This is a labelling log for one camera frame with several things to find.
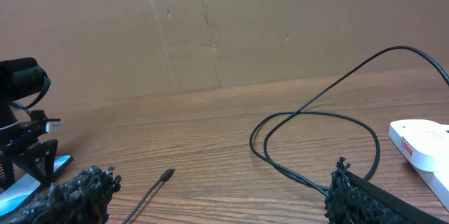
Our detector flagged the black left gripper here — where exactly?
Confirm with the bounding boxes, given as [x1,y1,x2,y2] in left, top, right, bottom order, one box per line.
[0,110,60,190]

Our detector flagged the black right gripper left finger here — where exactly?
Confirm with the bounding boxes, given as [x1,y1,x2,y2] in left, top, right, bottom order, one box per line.
[1,166,121,224]

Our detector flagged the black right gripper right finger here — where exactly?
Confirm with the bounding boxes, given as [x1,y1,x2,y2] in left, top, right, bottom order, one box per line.
[325,157,447,224]

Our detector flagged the blue Galaxy smartphone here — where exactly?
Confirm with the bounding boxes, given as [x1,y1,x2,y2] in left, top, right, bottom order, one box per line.
[1,155,73,218]

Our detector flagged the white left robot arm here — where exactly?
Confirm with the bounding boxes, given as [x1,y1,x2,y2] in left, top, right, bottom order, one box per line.
[1,58,60,190]

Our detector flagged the white power strip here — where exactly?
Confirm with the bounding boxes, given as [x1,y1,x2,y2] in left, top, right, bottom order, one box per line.
[389,119,448,208]

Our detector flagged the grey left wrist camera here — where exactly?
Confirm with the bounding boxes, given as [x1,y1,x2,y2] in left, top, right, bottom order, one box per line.
[45,121,64,133]

